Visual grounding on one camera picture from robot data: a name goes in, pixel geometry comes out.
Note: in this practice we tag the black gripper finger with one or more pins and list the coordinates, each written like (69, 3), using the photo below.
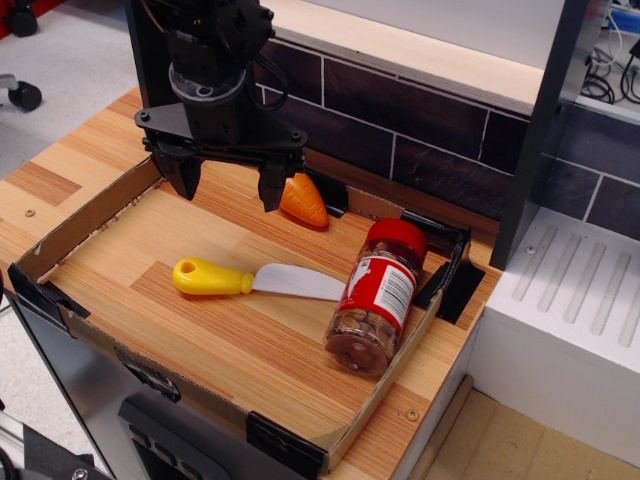
(272, 181)
(183, 174)

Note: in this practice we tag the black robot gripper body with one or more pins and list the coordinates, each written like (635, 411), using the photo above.
(223, 123)

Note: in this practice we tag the red-lidded spice bottle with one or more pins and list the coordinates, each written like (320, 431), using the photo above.
(365, 330)

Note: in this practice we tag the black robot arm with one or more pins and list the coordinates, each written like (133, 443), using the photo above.
(206, 41)

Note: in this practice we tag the cardboard fence with black tape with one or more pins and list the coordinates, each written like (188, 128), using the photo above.
(109, 239)

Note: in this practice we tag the orange toy carrot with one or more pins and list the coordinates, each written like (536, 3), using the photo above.
(302, 200)

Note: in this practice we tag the black office chair caster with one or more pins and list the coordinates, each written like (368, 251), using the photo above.
(20, 93)

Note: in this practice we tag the black oven control panel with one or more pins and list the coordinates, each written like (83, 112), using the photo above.
(171, 449)

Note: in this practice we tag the white drain board sink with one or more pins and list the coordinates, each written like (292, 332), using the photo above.
(559, 337)

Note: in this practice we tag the yellow-handled toy knife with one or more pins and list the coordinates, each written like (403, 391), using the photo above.
(195, 276)

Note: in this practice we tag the dark grey vertical post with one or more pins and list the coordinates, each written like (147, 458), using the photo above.
(561, 82)

